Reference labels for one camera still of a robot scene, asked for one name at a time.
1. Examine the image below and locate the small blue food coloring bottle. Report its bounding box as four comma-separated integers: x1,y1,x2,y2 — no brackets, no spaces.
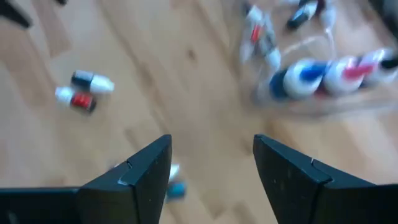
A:
165,163,188,200

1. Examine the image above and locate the small red food coloring bottle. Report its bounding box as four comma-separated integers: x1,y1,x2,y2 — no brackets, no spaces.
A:
54,86,98,114

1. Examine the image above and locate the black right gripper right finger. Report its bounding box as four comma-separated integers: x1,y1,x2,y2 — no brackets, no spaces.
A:
252,134,398,224

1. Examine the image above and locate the small pink food coloring bottle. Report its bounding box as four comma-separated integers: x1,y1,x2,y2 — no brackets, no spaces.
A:
241,5,266,65

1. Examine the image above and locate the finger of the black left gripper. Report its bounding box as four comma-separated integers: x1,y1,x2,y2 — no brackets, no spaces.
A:
0,0,34,29

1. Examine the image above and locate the large pink food coloring bottle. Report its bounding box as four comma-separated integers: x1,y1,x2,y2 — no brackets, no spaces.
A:
317,55,374,96

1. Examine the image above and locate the clear plastic bin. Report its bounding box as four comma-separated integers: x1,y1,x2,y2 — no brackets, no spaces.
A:
235,0,398,119

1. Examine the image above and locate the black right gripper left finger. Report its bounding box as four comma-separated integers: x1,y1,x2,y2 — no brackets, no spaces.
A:
0,134,173,224

